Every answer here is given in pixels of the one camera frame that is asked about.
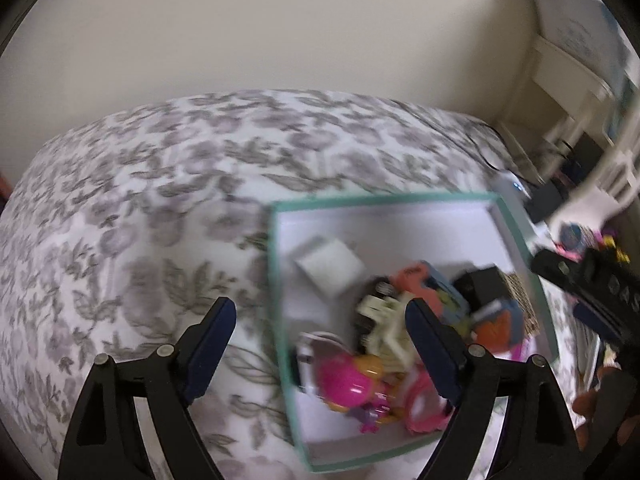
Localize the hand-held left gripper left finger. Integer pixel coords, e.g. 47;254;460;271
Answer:
57;296;237;480

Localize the orange and blue toy block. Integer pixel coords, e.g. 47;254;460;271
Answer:
470;299;525;353
390;260;468;331

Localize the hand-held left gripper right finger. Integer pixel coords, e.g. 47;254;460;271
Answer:
405;298;586;480

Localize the white block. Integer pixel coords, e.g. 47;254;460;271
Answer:
292;239;365;297

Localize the cream plastic toy piece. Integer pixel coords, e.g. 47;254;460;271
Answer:
356;292;418;368

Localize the floral blanket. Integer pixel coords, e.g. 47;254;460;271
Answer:
0;89;601;480

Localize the white printed board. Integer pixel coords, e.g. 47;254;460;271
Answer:
505;0;631;91

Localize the metal wristwatch with blue dial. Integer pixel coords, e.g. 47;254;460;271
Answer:
557;222;596;256

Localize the teal shallow box tray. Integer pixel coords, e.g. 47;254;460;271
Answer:
266;191;560;475

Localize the pink helmet pup toy figure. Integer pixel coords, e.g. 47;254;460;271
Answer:
315;350;401;433

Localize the white power strip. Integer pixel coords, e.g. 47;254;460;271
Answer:
492;170;551;241

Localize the black power adapter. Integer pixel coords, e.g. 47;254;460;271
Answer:
525;180;566;223

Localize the reddish brown object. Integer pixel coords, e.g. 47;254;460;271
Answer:
572;367;640;453

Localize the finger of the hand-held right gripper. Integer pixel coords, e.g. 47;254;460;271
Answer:
531;250;588;292
572;302;619;344

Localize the black yellow object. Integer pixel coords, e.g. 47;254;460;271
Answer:
595;230;631;266

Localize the gold rectangular patterned case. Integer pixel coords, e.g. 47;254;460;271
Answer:
502;272;541;336

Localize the black cable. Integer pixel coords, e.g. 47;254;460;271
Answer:
470;122;521;176

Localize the black box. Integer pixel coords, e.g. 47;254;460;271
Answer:
452;266;508;311

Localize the white bedside shelf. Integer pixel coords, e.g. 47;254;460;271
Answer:
495;35;621;171

